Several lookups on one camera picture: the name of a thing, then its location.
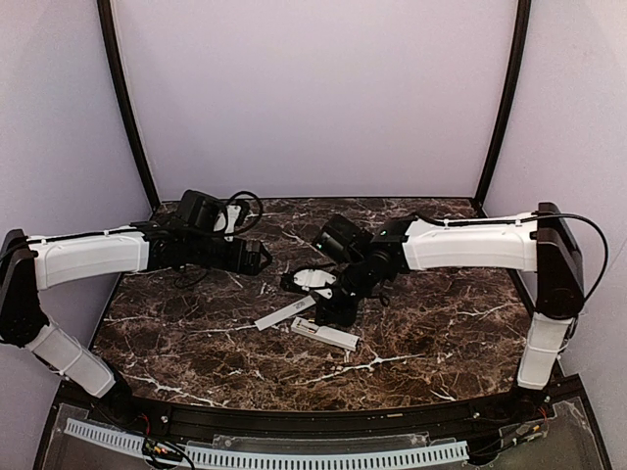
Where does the left black camera cable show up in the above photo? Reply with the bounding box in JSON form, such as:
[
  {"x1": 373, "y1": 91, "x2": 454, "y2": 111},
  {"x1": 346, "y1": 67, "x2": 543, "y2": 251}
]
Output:
[{"x1": 173, "y1": 189, "x2": 265, "y2": 290}]

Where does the white remote control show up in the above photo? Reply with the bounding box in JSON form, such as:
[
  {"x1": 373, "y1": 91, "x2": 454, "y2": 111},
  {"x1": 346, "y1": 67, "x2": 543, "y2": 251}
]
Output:
[{"x1": 290, "y1": 317, "x2": 360, "y2": 352}]

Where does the left black frame post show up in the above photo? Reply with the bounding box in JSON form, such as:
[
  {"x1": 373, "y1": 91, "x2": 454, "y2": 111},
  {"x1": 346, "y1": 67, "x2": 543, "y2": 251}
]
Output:
[{"x1": 96, "y1": 0, "x2": 161, "y2": 212}]

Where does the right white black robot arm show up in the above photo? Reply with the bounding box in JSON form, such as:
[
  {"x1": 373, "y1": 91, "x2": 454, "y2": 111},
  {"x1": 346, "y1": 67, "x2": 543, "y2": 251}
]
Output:
[{"x1": 313, "y1": 203, "x2": 595, "y2": 421}]

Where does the right black frame post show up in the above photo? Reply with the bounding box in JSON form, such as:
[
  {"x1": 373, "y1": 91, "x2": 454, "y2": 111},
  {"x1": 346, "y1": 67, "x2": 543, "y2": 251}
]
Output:
[{"x1": 474, "y1": 0, "x2": 532, "y2": 208}]

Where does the white battery cover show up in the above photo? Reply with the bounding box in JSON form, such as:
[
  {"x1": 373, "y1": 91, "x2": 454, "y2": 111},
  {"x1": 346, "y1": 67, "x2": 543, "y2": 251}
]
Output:
[{"x1": 255, "y1": 296, "x2": 315, "y2": 331}]

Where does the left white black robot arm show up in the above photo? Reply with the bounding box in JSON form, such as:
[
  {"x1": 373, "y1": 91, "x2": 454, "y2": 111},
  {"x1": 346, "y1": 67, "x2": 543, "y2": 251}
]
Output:
[{"x1": 1, "y1": 190, "x2": 272, "y2": 400}]

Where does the black front rail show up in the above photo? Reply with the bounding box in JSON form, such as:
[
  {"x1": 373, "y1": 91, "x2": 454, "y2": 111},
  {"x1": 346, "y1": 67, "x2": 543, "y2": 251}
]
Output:
[{"x1": 60, "y1": 377, "x2": 566, "y2": 442}]

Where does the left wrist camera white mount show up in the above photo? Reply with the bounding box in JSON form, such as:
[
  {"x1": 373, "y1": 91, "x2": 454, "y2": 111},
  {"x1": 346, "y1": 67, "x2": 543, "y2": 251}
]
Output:
[{"x1": 214, "y1": 203, "x2": 249, "y2": 242}]

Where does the white slotted cable duct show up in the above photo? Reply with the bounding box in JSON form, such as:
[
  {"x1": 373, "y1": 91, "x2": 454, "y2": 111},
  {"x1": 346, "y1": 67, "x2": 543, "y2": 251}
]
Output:
[{"x1": 63, "y1": 418, "x2": 469, "y2": 469}]

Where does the black frame post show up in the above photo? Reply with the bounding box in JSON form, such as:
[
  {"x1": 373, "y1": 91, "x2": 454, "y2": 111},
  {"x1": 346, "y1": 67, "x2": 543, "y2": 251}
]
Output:
[
  {"x1": 474, "y1": 0, "x2": 532, "y2": 208},
  {"x1": 96, "y1": 0, "x2": 161, "y2": 212}
]

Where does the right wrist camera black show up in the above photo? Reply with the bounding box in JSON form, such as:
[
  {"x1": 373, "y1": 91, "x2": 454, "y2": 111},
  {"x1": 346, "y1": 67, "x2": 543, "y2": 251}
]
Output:
[{"x1": 280, "y1": 268, "x2": 336, "y2": 299}]

